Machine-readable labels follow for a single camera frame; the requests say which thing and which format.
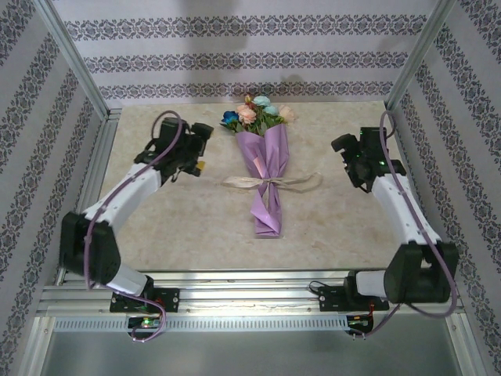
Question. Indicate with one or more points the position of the blue fake rose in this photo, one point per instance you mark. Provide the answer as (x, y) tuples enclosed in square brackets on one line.
[(229, 116)]

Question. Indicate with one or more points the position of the cream printed ribbon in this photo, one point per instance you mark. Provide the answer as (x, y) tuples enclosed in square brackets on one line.
[(242, 182)]

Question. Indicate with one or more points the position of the pale peach fake rose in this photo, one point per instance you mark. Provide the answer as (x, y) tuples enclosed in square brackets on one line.
[(286, 113)]

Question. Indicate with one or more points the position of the mint fake flower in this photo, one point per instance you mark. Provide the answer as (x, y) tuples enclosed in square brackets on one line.
[(261, 101)]

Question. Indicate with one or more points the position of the purple and pink wrapping paper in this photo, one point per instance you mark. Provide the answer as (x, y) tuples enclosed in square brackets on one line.
[(270, 211)]

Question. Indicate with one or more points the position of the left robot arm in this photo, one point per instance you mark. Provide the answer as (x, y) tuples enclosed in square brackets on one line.
[(129, 188)]

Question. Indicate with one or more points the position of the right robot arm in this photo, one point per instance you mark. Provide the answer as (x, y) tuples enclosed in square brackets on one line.
[(395, 207)]

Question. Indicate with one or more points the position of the small controller board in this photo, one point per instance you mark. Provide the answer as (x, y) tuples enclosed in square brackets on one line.
[(145, 323), (358, 322)]

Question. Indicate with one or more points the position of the grey metal panel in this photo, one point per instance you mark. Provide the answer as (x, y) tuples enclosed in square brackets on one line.
[(250, 352)]

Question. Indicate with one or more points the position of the aluminium side rail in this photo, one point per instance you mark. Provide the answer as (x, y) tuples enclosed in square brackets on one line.
[(103, 145)]

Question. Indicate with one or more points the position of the aluminium frame post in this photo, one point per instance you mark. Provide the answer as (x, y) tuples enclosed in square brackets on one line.
[(80, 66), (417, 58)]

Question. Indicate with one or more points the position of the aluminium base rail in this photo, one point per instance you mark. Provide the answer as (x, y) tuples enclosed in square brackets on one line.
[(250, 293)]

